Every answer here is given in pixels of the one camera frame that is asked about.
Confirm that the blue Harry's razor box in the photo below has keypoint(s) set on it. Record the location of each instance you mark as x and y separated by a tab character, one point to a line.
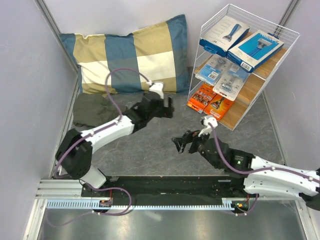
254	50

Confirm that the light blue cable duct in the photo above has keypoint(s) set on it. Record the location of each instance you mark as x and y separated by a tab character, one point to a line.
87	204

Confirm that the white wire wooden shelf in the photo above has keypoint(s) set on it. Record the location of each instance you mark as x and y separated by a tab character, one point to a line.
258	80

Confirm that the orange Gillette Fusion box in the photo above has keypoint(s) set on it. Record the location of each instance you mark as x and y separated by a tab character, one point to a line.
218	107

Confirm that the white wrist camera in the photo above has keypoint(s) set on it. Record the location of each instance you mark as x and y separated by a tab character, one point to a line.
209	123
157	87

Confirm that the orange Styler razor box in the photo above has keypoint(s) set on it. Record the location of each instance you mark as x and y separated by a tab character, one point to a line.
201	98

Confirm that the blue beige checkered pillow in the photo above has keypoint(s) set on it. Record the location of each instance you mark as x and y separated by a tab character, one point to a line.
124	64

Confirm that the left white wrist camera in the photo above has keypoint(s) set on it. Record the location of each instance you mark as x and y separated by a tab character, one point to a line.
157	87

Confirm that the clear blister razor pack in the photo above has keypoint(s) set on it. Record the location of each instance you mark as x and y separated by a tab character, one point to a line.
231	82

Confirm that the white blue razor box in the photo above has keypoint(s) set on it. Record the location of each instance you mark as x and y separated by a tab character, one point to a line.
224	35

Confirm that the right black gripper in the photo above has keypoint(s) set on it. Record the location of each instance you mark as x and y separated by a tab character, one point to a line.
187	137

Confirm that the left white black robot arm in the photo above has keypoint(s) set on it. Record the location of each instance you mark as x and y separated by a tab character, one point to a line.
74	155

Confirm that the olive green cloth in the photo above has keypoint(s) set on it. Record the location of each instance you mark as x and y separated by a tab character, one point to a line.
93	110

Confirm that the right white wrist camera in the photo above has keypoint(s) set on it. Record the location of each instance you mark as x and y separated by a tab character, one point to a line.
209	123

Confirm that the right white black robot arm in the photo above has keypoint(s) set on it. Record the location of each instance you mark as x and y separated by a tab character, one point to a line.
258	175

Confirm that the white Gillette SkinGuard pack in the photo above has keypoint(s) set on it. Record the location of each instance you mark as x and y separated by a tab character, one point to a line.
213	69

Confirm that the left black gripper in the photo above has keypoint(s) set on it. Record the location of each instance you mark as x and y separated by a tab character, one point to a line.
166	112

